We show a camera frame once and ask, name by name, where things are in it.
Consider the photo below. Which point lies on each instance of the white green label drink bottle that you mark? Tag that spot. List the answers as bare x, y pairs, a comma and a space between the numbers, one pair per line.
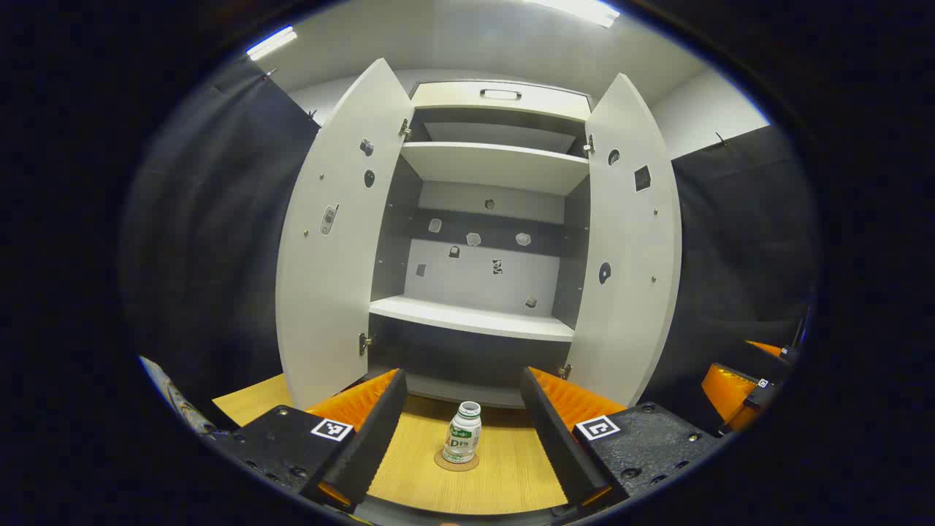
462, 438

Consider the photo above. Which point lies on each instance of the metal door hinge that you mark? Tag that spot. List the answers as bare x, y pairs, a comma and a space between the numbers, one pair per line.
404, 128
589, 145
364, 343
565, 372

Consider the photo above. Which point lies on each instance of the blue white patterned cloth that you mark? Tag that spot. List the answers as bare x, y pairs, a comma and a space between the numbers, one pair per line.
175, 398

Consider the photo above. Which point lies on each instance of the round wooden coaster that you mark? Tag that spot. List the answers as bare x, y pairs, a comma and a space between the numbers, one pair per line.
456, 467

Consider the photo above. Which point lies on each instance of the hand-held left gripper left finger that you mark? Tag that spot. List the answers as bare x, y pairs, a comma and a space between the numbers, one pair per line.
380, 431

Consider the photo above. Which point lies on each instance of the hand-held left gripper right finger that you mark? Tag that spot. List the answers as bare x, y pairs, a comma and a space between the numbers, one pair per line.
551, 438

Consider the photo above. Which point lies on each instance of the white cabinet flap door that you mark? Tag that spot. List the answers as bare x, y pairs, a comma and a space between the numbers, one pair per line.
453, 98

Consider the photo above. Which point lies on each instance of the ceiling light panel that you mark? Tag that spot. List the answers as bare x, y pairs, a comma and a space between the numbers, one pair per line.
272, 42

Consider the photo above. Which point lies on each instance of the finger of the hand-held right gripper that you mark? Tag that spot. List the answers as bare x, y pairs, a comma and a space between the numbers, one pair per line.
730, 391
774, 349

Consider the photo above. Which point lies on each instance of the white cabinet body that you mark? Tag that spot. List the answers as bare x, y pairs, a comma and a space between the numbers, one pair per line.
482, 281

